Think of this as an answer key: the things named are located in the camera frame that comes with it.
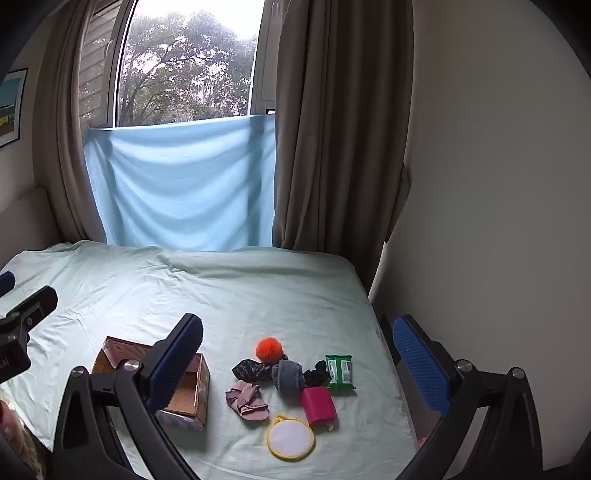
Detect green wipes packet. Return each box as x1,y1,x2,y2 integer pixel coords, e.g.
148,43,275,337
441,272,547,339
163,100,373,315
325,353,358,393

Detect black scrunchie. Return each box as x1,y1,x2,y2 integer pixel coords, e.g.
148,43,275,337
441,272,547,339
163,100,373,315
303,361,330,389

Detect patterned cardboard box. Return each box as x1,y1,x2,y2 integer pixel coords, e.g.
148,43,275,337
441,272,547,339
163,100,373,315
92,336,211,431

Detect orange pompom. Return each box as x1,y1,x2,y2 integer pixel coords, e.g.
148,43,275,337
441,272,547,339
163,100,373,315
255,338,284,362

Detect grey cloth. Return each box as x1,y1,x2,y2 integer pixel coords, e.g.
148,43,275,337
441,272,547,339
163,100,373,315
271,359,306,397

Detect light blue hanging cloth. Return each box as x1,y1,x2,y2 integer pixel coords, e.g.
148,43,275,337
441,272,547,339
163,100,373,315
83,113,279,253

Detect framed wall picture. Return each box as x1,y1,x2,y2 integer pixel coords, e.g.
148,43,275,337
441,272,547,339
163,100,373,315
0,68,29,149

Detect window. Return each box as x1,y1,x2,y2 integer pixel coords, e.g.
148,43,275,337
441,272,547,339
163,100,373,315
78,0,279,128

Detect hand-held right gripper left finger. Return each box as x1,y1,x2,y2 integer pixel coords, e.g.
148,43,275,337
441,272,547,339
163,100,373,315
52,313,205,480

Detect pink pouch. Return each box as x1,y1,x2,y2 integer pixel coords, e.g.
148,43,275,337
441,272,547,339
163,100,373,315
301,387,339,430

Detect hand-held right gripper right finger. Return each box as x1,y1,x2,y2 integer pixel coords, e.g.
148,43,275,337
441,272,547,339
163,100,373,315
392,315,543,480

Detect brown curtain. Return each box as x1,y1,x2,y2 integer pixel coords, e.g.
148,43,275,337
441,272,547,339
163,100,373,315
271,0,414,289
31,0,139,244

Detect pink slippers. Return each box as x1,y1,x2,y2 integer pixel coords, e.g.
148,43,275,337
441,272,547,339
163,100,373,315
225,380,270,422

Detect dark patterned scrunchie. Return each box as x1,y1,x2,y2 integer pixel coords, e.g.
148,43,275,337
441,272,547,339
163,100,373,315
231,357,274,382

